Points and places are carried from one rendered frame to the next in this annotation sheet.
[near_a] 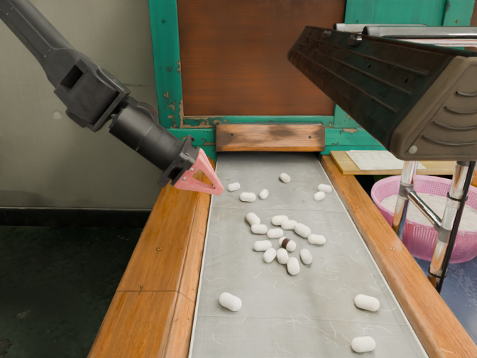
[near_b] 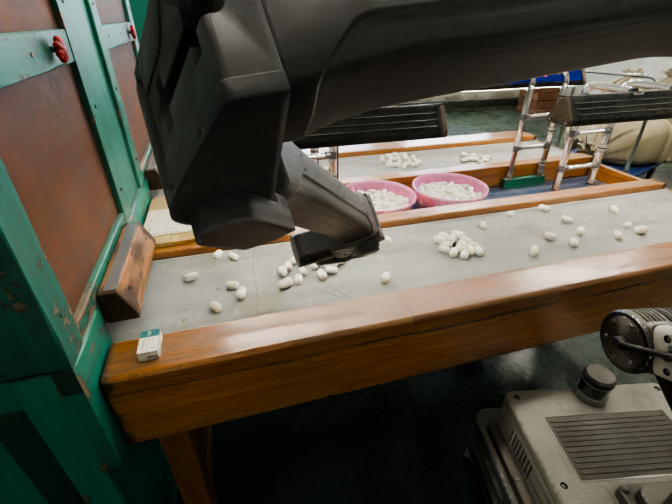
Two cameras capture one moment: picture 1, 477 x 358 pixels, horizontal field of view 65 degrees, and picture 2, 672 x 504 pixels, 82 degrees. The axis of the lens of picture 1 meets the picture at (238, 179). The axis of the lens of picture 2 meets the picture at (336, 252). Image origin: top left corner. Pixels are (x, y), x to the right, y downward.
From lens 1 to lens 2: 1.05 m
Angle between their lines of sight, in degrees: 90
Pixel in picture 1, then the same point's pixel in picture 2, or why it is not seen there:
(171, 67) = (39, 260)
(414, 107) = (442, 122)
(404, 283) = not seen: hidden behind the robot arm
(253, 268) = (344, 278)
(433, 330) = not seen: hidden behind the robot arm
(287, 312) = (377, 262)
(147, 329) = (432, 293)
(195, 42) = (27, 201)
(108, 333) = (445, 305)
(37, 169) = not seen: outside the picture
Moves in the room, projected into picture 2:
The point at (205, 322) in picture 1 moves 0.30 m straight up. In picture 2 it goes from (402, 286) to (416, 164)
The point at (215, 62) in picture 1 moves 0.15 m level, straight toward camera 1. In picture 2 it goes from (53, 218) to (154, 205)
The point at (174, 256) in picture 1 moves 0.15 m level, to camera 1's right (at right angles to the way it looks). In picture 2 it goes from (363, 302) to (343, 265)
